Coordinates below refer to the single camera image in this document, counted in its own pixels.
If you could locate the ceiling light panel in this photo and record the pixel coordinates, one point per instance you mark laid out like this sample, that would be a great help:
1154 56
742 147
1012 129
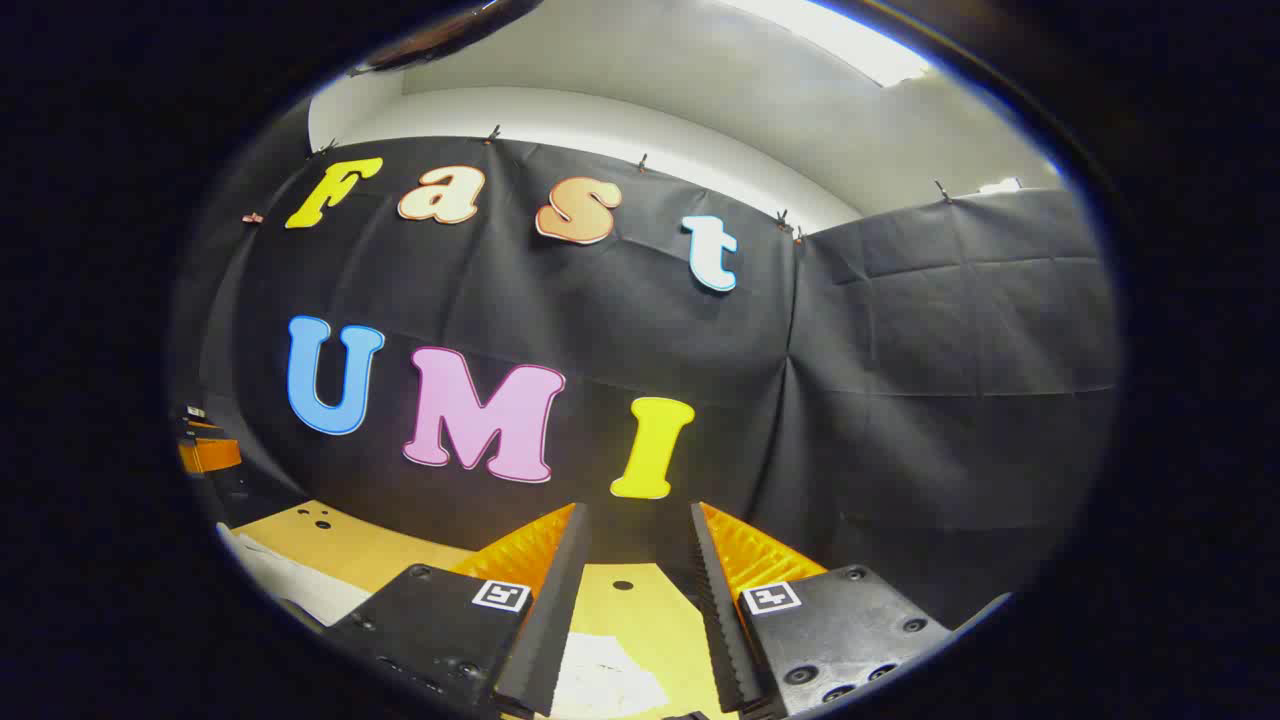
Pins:
850 40

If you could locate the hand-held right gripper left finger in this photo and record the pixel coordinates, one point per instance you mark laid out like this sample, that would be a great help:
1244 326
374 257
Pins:
545 620

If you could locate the white jeans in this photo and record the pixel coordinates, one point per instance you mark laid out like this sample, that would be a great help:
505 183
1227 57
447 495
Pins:
300 585

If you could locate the row of backdrop clips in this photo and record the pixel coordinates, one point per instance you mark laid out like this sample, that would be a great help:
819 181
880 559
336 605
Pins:
490 134

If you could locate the black backdrop cloth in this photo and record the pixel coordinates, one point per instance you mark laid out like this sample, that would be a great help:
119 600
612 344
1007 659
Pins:
900 400

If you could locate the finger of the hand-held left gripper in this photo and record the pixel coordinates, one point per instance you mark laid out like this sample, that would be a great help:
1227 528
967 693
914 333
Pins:
210 455

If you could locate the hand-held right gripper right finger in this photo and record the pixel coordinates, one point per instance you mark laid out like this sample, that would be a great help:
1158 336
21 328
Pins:
725 620

